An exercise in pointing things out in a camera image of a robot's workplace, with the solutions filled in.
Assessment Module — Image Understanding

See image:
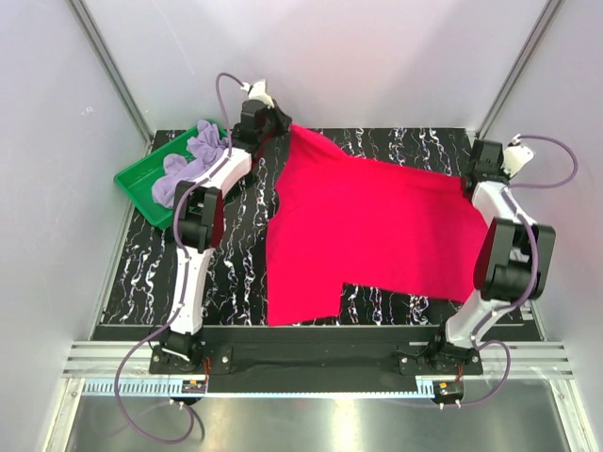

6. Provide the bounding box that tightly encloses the red t shirt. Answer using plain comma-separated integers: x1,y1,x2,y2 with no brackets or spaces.
266,126,488,327

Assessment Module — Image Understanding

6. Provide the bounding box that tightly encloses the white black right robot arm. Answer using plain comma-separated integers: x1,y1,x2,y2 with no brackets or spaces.
423,135,556,374

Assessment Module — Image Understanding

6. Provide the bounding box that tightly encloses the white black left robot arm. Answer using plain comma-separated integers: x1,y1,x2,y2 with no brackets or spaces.
155,99,291,373

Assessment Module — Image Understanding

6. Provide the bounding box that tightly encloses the lavender t shirt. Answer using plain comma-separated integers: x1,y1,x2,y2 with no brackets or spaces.
152,120,228,208

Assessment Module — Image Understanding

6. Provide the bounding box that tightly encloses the green plastic bin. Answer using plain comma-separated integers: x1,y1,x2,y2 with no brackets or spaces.
114,125,226,230

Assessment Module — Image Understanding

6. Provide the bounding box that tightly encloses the right orange connector box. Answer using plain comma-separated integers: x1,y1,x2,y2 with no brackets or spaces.
432,379,464,411

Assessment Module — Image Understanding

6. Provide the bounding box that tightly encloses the left small circuit board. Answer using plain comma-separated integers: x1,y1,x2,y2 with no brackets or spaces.
181,379,207,394

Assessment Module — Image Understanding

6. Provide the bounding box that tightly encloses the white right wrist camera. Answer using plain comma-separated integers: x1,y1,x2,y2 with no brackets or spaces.
501,135,535,179

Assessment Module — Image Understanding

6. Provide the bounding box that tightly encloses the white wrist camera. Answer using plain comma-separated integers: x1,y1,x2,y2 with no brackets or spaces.
240,79,275,108
501,135,535,179

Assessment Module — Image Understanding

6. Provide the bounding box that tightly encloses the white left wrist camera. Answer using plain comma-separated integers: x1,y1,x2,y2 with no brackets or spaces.
240,79,275,108

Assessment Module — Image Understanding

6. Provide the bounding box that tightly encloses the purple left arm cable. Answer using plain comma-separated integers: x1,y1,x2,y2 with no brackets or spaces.
112,72,249,446

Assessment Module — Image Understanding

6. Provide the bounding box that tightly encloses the aluminium frame profile right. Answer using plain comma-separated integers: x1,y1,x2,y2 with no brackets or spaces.
474,0,565,138

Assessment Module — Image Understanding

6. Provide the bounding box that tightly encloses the aluminium frame profile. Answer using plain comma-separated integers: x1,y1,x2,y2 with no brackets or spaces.
474,0,565,138
66,0,155,147

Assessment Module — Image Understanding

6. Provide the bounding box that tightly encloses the aluminium frame profile left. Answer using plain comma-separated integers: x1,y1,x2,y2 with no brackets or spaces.
66,0,155,147

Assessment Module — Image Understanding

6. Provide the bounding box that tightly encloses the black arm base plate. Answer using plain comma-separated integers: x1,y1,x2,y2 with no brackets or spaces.
149,326,482,396

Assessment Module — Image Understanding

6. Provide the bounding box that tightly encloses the aluminium front rail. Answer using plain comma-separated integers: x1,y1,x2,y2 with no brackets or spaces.
64,341,573,380

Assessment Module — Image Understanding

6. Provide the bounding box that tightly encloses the grey slotted cable duct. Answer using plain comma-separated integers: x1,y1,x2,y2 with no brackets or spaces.
83,377,434,399

